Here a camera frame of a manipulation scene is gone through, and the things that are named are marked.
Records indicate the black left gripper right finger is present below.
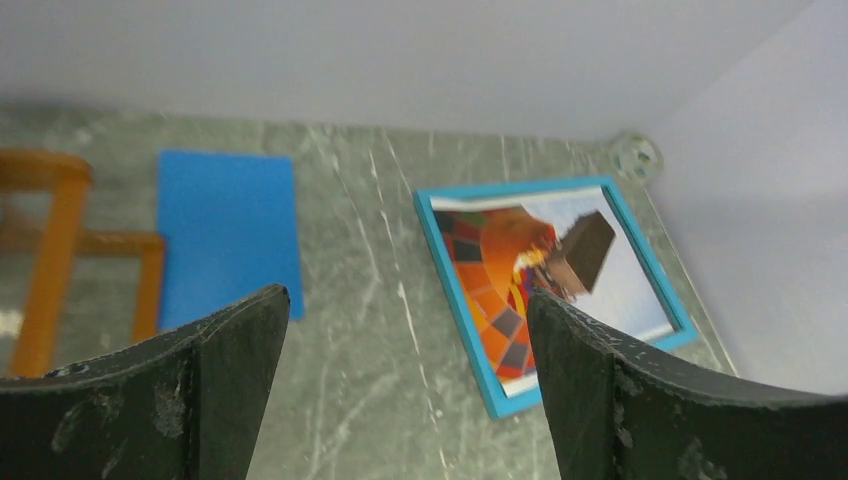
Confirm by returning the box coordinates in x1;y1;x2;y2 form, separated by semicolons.
527;290;847;480

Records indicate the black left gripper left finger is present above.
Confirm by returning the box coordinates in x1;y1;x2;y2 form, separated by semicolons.
1;284;290;479

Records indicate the blue wooden picture frame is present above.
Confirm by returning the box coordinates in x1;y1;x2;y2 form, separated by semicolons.
414;176;698;419

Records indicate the hot air balloon photo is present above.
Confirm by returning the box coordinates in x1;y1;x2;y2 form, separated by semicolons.
429;186;681;397

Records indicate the orange wooden rack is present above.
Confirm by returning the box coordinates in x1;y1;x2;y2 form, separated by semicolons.
1;148;166;377

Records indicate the clear tape roll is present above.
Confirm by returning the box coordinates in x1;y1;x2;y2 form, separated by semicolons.
609;130;665;186

